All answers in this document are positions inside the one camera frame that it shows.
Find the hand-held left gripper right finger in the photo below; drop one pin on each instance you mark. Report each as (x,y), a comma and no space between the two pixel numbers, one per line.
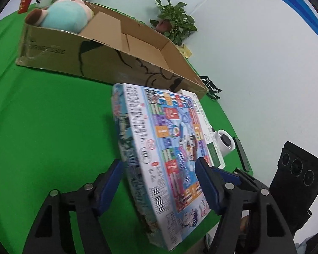
(207,187)

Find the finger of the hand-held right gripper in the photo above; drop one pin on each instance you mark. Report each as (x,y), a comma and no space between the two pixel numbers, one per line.
(245,177)

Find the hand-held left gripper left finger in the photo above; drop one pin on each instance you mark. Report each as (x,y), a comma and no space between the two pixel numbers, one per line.
(109,187)

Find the white cup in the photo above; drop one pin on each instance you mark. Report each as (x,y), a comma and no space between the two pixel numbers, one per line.
(226,141)

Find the white and green book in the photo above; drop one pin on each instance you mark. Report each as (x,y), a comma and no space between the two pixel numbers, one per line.
(214,148)

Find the colourful board game box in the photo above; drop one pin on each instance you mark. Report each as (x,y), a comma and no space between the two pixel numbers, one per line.
(172,153)

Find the brown cardboard box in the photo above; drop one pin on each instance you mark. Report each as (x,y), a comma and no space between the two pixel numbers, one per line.
(100,50)

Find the black phone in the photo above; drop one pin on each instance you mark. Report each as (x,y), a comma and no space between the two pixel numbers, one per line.
(242,153)

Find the grey-blue clothing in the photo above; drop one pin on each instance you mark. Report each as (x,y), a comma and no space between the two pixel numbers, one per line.
(307,244)

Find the green tablecloth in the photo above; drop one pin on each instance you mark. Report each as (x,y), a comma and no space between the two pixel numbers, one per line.
(50,127)

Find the black table clamp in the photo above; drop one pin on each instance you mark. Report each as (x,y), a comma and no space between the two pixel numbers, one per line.
(210,86)

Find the yellow packet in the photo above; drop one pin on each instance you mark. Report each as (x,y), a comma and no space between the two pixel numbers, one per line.
(186,50)

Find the potted green plant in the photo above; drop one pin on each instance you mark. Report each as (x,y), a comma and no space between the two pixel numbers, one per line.
(175,18)

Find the blue and pink plush toy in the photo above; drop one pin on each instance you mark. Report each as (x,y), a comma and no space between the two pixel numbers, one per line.
(63,14)

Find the red packet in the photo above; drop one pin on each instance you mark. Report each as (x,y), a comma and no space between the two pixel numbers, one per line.
(24,4)

